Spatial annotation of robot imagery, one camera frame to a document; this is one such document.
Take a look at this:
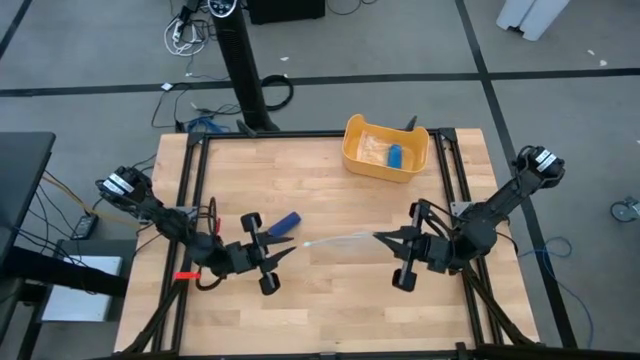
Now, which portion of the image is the black tower fan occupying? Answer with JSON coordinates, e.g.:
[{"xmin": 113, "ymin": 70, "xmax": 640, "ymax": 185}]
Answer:
[{"xmin": 206, "ymin": 0, "xmax": 281, "ymax": 133}]

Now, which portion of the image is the yellow floor cable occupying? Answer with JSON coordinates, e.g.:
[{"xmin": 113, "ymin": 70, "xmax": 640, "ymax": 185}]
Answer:
[{"xmin": 42, "ymin": 171, "xmax": 144, "ymax": 227}]

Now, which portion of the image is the grey caster wheel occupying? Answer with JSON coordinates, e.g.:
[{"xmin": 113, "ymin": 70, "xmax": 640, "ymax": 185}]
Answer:
[{"xmin": 609, "ymin": 195, "xmax": 640, "ymax": 224}]

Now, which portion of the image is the black coiled cable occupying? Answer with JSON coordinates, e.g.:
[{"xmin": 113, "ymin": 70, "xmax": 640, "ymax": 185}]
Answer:
[{"xmin": 259, "ymin": 74, "xmax": 295, "ymax": 113}]

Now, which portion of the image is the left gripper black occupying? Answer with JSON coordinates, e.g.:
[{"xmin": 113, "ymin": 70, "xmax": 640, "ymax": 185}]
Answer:
[{"xmin": 219, "ymin": 211, "xmax": 298, "ymax": 297}]

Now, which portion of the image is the dark blue elastic bandage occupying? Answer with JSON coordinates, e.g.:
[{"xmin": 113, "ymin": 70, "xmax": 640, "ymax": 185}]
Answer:
[{"xmin": 266, "ymin": 210, "xmax": 303, "ymax": 238}]

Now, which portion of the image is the black computer case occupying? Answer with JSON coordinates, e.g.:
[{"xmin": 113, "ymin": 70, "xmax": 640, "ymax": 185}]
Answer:
[{"xmin": 246, "ymin": 0, "xmax": 327, "ymax": 26}]

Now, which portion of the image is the white power strip with cables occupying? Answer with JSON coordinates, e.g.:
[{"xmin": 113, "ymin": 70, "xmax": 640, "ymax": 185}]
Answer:
[{"xmin": 163, "ymin": 4, "xmax": 211, "ymax": 58}]

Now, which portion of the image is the black spring clamp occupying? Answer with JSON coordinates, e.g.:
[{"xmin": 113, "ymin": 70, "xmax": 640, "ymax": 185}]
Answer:
[
  {"xmin": 399, "ymin": 114, "xmax": 419, "ymax": 138},
  {"xmin": 235, "ymin": 118, "xmax": 259, "ymax": 139}
]

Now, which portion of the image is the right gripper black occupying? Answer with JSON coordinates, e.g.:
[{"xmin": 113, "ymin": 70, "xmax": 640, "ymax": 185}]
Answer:
[{"xmin": 371, "ymin": 201, "xmax": 452, "ymax": 294}]

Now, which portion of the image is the black power adapter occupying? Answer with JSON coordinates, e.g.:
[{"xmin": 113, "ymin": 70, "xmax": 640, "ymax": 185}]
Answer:
[{"xmin": 70, "ymin": 213, "xmax": 100, "ymax": 241}]

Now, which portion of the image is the bundled blue cable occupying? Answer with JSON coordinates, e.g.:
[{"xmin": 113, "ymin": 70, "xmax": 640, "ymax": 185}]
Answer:
[{"xmin": 185, "ymin": 115, "xmax": 232, "ymax": 135}]

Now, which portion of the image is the thin blue floor cable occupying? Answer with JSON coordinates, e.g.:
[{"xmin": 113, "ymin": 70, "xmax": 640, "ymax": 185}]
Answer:
[{"xmin": 516, "ymin": 235, "xmax": 597, "ymax": 349}]

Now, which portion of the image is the black side desk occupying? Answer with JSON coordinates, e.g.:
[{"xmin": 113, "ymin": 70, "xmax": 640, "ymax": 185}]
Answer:
[{"xmin": 0, "ymin": 130, "xmax": 130, "ymax": 300}]

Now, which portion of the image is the light blue bandage roll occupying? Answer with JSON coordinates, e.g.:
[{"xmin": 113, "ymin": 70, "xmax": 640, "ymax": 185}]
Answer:
[{"xmin": 387, "ymin": 143, "xmax": 406, "ymax": 170}]

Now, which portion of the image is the yellow plastic bin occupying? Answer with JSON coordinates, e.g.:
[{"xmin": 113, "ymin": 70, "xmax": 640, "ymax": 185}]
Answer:
[{"xmin": 341, "ymin": 113, "xmax": 431, "ymax": 185}]

